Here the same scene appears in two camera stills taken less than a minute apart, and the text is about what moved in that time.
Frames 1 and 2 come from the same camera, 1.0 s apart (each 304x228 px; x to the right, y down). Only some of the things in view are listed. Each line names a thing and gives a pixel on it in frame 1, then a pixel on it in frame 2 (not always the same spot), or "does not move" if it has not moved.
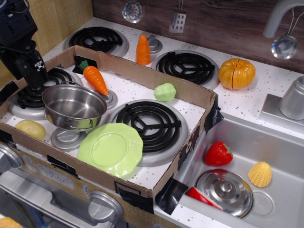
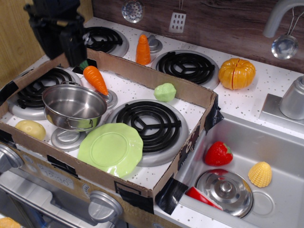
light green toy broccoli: x=165 y=92 does not move
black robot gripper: x=31 y=66 → x=72 y=39
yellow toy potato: x=32 y=128 does not move
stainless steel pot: x=72 y=107 does not move
